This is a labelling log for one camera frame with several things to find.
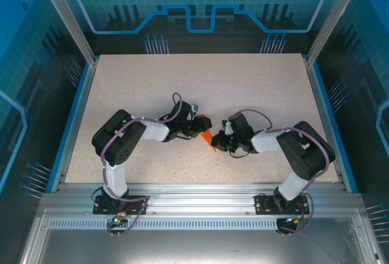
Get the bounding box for small connector with green light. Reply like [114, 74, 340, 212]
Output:
[284, 215, 306, 225]
[111, 212, 128, 228]

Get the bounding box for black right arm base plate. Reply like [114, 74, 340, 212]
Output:
[254, 193, 309, 216]

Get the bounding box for aluminium side rail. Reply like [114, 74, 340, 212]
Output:
[303, 58, 347, 193]
[57, 58, 100, 193]

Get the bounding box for blue side rail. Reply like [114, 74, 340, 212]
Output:
[309, 62, 358, 193]
[50, 62, 94, 193]

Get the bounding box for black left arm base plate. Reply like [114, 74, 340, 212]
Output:
[92, 195, 149, 216]

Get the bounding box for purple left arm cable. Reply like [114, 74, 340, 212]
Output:
[100, 92, 183, 237]

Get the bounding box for thin black right gripper cable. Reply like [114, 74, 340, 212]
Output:
[229, 147, 252, 159]

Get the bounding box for grey metal bottom panel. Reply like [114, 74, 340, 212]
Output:
[18, 209, 385, 264]

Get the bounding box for perforated metal cable tray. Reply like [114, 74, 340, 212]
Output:
[48, 218, 282, 231]

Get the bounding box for aluminium front frame rail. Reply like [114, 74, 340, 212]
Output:
[41, 181, 364, 216]

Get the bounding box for aluminium frame post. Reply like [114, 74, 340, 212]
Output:
[305, 0, 367, 66]
[33, 0, 100, 66]

